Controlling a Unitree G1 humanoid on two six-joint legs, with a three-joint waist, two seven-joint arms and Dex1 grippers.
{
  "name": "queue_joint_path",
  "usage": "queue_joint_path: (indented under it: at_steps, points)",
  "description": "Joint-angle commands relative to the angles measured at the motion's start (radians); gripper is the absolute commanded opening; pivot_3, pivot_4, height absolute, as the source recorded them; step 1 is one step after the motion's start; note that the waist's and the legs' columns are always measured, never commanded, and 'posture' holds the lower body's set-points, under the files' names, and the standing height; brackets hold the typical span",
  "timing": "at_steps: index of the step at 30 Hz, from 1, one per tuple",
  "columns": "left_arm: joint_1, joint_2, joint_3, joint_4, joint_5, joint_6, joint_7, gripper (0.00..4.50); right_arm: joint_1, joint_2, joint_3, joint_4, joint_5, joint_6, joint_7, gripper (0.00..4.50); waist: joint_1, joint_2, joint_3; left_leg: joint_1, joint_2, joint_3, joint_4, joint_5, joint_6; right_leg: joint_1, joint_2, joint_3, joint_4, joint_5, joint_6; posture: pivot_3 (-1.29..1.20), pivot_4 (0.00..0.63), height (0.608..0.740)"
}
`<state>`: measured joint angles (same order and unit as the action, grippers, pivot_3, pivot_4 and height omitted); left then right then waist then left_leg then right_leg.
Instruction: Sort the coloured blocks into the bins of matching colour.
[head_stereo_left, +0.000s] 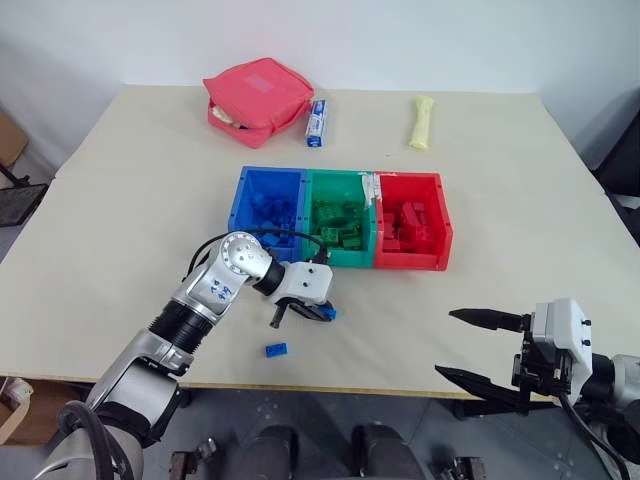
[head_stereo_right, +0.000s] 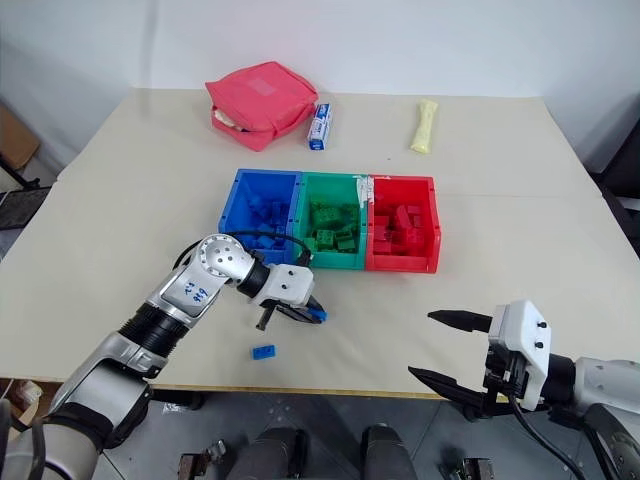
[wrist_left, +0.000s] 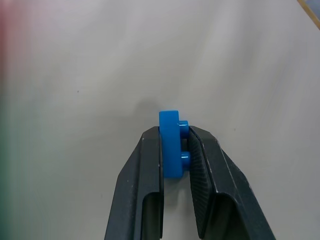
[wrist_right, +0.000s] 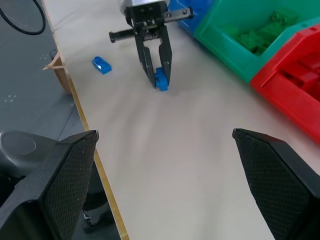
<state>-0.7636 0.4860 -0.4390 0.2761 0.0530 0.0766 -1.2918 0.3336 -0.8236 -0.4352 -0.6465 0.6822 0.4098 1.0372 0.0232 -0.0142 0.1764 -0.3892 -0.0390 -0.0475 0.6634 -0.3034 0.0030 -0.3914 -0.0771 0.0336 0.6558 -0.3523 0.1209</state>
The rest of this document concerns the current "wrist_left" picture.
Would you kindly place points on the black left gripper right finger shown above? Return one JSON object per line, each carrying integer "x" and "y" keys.
{"x": 225, "y": 190}

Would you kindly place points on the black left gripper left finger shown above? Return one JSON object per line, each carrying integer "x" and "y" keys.
{"x": 135, "y": 185}

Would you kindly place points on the blue toy building block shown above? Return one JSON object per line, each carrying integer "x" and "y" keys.
{"x": 170, "y": 145}

